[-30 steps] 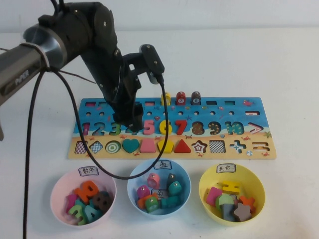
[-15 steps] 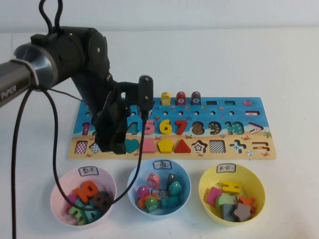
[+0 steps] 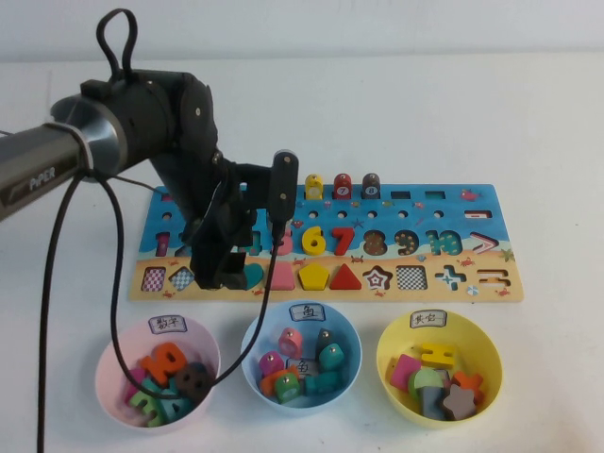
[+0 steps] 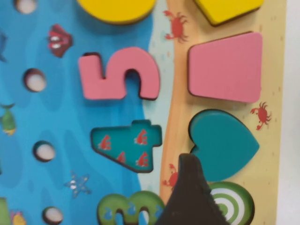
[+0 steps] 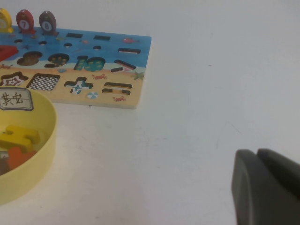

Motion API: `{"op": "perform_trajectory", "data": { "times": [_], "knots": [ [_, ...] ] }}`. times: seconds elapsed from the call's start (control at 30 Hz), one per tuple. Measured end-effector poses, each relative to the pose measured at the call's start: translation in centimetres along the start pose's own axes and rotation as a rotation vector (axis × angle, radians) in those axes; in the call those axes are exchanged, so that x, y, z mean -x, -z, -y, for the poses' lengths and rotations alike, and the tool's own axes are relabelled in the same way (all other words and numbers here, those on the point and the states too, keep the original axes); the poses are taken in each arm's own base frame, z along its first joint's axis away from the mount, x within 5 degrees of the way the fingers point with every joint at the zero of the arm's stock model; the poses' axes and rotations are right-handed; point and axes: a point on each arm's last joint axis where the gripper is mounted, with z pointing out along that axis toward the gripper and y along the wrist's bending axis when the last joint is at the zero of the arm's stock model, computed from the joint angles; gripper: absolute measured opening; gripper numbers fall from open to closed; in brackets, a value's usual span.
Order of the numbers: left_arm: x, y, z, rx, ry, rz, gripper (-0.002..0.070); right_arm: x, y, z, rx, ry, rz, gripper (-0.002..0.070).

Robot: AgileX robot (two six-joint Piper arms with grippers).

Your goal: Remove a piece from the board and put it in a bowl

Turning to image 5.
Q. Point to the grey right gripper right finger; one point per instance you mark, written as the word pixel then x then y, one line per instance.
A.
pixel 281 166

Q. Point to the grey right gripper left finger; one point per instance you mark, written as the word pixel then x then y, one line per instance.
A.
pixel 257 194

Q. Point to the colourful wooden number puzzle board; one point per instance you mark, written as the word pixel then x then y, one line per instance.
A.
pixel 105 72

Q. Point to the yellow plastic bowl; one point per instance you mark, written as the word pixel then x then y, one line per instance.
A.
pixel 44 131

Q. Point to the paper label on yellow bowl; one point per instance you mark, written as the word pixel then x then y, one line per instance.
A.
pixel 15 99

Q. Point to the orange wooden plus sign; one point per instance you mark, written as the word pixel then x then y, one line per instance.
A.
pixel 18 158

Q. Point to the yellow wooden equals sign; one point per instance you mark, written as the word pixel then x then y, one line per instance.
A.
pixel 21 136

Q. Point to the brown wooden fish number eight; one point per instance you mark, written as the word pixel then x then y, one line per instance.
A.
pixel 47 23

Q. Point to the red wooden fish number seven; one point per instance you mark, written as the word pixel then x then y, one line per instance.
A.
pixel 24 22

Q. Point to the yellow wooden fish number six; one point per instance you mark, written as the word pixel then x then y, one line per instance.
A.
pixel 5 21

